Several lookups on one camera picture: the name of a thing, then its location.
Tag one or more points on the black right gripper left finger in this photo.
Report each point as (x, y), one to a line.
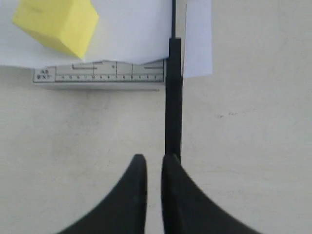
(123, 210)

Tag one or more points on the yellow cube block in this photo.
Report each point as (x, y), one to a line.
(66, 26)

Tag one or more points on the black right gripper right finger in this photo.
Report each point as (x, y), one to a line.
(187, 210)

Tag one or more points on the grey paper cutter base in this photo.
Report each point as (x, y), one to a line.
(104, 75)

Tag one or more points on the black cutter blade arm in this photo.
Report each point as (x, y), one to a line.
(173, 93)

